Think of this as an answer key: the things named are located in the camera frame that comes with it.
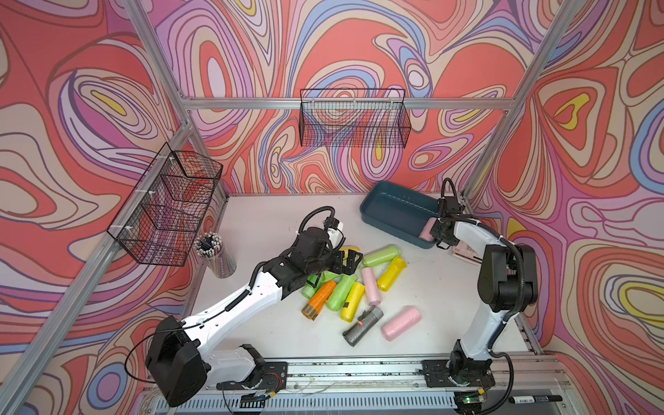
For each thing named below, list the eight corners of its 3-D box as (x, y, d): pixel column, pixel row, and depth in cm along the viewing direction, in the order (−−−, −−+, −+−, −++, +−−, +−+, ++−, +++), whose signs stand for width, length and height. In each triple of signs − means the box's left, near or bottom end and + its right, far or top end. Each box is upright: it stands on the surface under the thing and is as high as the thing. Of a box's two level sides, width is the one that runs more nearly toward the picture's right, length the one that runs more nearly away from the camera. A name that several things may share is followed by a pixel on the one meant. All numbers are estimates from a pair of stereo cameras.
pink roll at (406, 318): (389, 345, 80) (391, 342, 78) (377, 329, 83) (378, 326, 81) (421, 319, 85) (423, 316, 83) (408, 305, 88) (411, 301, 86)
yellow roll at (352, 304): (338, 318, 84) (339, 316, 83) (350, 282, 93) (351, 280, 91) (356, 324, 83) (356, 322, 82) (366, 287, 92) (367, 284, 90)
